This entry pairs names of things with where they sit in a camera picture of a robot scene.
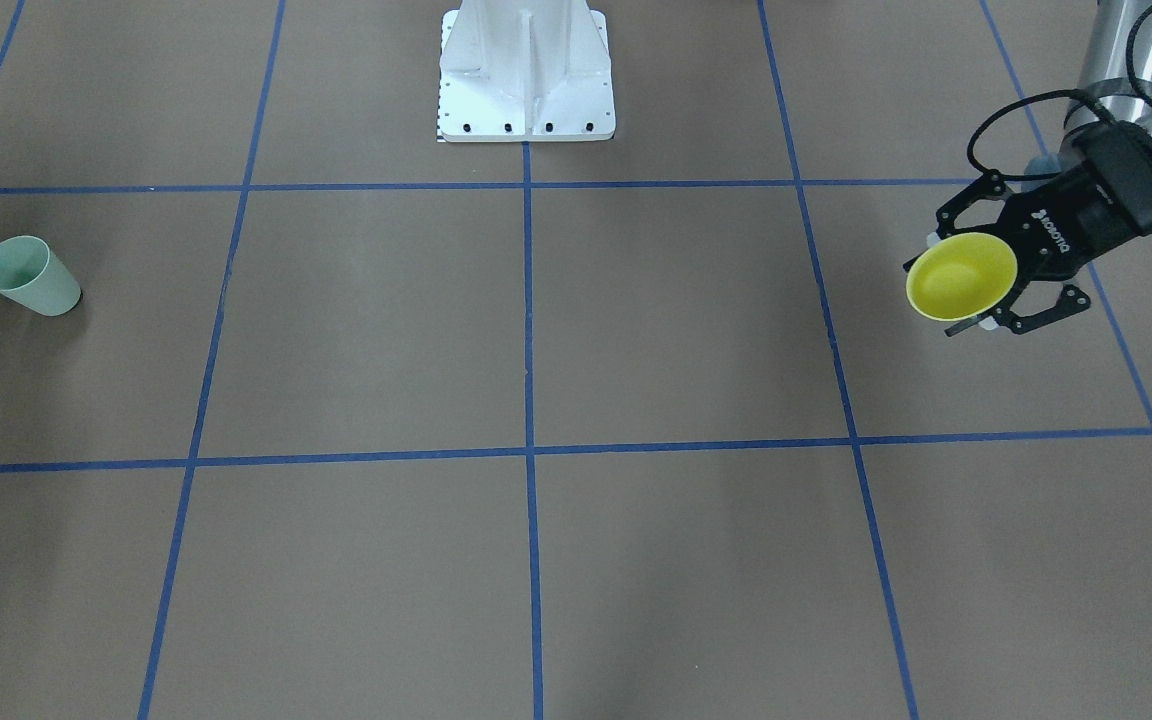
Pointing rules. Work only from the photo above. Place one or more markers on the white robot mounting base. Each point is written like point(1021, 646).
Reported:
point(525, 72)

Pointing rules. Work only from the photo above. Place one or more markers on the yellow plastic cup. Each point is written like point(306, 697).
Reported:
point(960, 277)

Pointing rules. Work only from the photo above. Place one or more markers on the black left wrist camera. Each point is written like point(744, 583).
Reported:
point(1117, 160)

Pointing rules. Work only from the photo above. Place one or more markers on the green plastic cup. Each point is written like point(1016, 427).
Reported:
point(33, 276)

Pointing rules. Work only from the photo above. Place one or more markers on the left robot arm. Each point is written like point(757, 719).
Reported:
point(1115, 86)

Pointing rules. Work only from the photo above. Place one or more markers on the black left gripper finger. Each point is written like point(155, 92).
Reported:
point(990, 186)
point(1017, 314)

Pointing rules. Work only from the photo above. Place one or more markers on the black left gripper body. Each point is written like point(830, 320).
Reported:
point(1073, 215)

